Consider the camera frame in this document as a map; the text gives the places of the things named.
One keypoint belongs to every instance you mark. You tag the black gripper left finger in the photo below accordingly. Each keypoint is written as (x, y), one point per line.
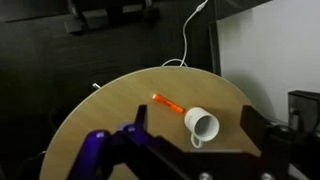
(141, 119)

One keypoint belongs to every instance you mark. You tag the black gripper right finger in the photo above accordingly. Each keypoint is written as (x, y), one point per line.
(253, 124)

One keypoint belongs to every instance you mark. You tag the orange highlighter marker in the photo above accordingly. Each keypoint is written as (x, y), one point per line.
(168, 103)

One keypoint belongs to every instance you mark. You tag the white ceramic mug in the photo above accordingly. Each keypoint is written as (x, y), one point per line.
(201, 126)

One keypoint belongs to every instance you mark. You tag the round wooden table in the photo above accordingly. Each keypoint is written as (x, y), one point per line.
(140, 93)

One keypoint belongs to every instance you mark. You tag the black box device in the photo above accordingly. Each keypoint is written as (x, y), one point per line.
(303, 110)

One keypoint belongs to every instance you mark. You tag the black vertical panel edge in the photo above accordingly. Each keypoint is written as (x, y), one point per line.
(215, 46)

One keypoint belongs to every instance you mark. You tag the black chair base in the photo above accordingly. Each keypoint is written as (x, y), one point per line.
(110, 13)

